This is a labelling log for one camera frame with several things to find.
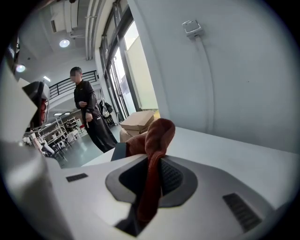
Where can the red-brown cloth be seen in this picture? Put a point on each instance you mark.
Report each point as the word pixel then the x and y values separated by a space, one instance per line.
pixel 159 133

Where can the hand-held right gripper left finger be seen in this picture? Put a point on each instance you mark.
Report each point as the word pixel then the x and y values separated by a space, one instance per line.
pixel 93 199

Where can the glass window wall dark frame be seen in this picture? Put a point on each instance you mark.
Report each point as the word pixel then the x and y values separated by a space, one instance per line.
pixel 140 77

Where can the yellow bin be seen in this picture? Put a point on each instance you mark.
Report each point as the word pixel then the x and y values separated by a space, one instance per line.
pixel 157 114

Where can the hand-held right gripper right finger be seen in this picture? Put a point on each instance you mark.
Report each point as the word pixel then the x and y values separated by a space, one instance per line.
pixel 206 211

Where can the white ceiling air unit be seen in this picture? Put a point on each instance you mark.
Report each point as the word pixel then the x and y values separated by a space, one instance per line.
pixel 68 18

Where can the hanging black white bags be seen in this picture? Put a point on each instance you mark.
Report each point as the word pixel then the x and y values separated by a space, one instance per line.
pixel 106 111

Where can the black metal railing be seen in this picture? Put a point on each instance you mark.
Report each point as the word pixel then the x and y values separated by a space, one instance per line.
pixel 68 84

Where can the rectangular ceiling light panel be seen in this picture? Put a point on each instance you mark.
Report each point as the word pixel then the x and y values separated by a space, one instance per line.
pixel 46 78

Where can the large cardboard box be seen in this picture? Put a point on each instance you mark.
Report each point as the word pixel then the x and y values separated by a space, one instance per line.
pixel 129 136

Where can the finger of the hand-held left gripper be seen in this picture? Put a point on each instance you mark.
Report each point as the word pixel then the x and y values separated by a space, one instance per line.
pixel 35 90

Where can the round ceiling light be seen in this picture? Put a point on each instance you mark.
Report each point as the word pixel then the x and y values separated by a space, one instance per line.
pixel 64 43
pixel 20 68

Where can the flat cardboard box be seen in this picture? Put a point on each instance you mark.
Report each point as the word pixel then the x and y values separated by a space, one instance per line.
pixel 137 120

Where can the white ceiling pipes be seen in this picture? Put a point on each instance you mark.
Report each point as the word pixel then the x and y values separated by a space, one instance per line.
pixel 92 28

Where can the white metal shelf rack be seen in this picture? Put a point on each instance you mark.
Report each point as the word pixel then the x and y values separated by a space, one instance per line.
pixel 58 133

